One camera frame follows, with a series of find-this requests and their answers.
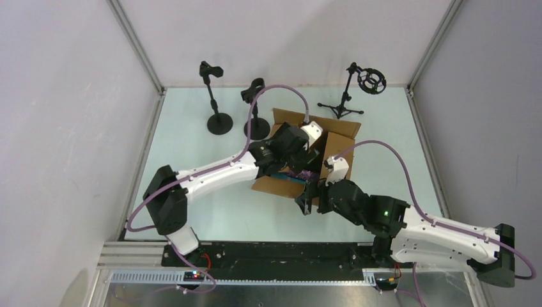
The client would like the brown cardboard box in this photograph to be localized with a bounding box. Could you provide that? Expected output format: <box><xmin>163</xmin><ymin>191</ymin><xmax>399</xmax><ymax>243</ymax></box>
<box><xmin>251</xmin><ymin>115</ymin><xmax>361</xmax><ymax>199</ymax></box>

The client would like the black round-base mic stand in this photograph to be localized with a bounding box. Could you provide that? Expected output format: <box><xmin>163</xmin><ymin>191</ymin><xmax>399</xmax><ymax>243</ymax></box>
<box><xmin>199</xmin><ymin>61</ymin><xmax>233</xmax><ymax>135</ymax></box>

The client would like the purple glitter microphone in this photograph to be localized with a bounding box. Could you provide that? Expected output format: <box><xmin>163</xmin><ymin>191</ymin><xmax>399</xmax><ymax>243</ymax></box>
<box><xmin>287</xmin><ymin>169</ymin><xmax>320</xmax><ymax>181</ymax></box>

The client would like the teal blue microphone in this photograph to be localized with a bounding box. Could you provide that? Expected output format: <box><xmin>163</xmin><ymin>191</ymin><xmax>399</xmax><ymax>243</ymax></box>
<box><xmin>270</xmin><ymin>173</ymin><xmax>306</xmax><ymax>184</ymax></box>

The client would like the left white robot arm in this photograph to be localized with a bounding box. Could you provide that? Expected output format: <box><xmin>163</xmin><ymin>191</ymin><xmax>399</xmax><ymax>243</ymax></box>
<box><xmin>143</xmin><ymin>122</ymin><xmax>323</xmax><ymax>256</ymax></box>

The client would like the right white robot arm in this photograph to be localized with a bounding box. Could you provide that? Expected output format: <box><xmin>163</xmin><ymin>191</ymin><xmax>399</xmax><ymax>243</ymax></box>
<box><xmin>295</xmin><ymin>179</ymin><xmax>515</xmax><ymax>288</ymax></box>

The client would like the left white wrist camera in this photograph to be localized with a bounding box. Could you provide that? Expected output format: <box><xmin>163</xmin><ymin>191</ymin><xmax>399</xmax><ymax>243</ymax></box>
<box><xmin>300</xmin><ymin>121</ymin><xmax>323</xmax><ymax>149</ymax></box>

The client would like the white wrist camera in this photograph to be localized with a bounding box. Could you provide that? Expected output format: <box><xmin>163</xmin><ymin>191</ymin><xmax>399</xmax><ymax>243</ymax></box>
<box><xmin>300</xmin><ymin>121</ymin><xmax>323</xmax><ymax>149</ymax></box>
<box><xmin>323</xmin><ymin>156</ymin><xmax>350</xmax><ymax>186</ymax></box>

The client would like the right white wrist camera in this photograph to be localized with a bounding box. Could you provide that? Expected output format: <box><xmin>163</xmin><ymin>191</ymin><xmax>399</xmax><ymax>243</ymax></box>
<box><xmin>323</xmin><ymin>156</ymin><xmax>350</xmax><ymax>186</ymax></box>

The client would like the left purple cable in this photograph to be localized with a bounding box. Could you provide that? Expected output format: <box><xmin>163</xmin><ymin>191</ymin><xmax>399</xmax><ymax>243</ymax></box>
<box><xmin>126</xmin><ymin>84</ymin><xmax>311</xmax><ymax>233</ymax></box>

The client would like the black tripod shock-mount stand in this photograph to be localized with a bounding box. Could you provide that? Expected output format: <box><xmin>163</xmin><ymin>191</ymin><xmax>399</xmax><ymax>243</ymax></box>
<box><xmin>317</xmin><ymin>62</ymin><xmax>387</xmax><ymax>120</ymax></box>

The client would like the aluminium frame rail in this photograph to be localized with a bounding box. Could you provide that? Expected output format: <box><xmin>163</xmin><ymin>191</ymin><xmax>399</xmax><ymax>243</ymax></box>
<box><xmin>97</xmin><ymin>241</ymin><xmax>166</xmax><ymax>269</ymax></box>

